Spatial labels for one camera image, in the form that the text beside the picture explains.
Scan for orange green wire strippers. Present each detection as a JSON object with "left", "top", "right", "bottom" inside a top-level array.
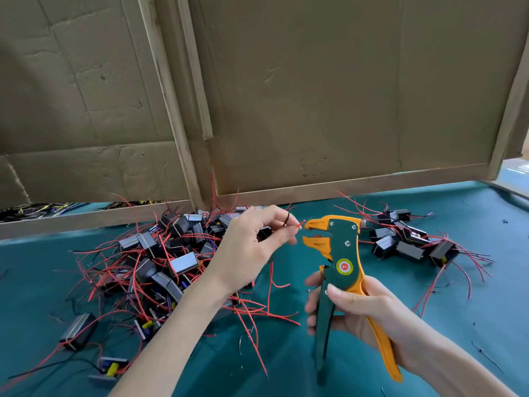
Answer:
[{"left": 301, "top": 214, "right": 403, "bottom": 385}]

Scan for creased brown cardboard panel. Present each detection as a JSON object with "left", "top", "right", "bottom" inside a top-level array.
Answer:
[{"left": 0, "top": 0, "right": 191, "bottom": 210}]

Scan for short wooden bottom rail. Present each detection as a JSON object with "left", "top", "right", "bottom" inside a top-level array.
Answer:
[{"left": 0, "top": 201, "right": 195, "bottom": 240}]

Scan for transformer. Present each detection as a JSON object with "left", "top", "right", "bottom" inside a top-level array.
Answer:
[{"left": 255, "top": 204, "right": 305, "bottom": 243}]

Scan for pile of wired transformers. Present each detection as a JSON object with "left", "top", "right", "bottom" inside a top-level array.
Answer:
[
  {"left": 0, "top": 173, "right": 303, "bottom": 389},
  {"left": 334, "top": 190, "right": 494, "bottom": 318}
]

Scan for flat grey board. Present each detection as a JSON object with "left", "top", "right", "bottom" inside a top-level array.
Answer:
[{"left": 489, "top": 157, "right": 529, "bottom": 199}]

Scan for wide wooden post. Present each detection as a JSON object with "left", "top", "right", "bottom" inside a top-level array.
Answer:
[{"left": 136, "top": 0, "right": 206, "bottom": 210}]

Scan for person's right forearm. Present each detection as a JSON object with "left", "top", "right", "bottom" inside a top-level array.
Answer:
[{"left": 401, "top": 326, "right": 517, "bottom": 397}]

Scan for heap of black cables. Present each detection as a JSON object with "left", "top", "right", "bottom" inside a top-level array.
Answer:
[{"left": 0, "top": 201, "right": 162, "bottom": 222}]

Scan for smooth brown cardboard panel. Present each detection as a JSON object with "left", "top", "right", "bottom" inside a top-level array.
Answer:
[{"left": 190, "top": 0, "right": 529, "bottom": 195}]

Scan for person's left hand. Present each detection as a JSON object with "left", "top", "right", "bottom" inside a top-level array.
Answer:
[{"left": 201, "top": 205, "right": 302, "bottom": 298}]

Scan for person's left forearm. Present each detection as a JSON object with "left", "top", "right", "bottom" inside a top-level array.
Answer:
[{"left": 107, "top": 277, "right": 234, "bottom": 397}]

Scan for thin wooden strip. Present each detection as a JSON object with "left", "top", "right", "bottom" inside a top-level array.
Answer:
[{"left": 176, "top": 0, "right": 214, "bottom": 141}]

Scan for long wooden bottom rail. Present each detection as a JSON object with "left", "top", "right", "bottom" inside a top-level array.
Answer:
[{"left": 217, "top": 163, "right": 490, "bottom": 209}]

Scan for person's right hand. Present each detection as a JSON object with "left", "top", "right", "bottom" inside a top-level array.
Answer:
[{"left": 304, "top": 271, "right": 424, "bottom": 371}]

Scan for wooden corner post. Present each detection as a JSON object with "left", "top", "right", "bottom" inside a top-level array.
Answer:
[{"left": 486, "top": 45, "right": 529, "bottom": 180}]

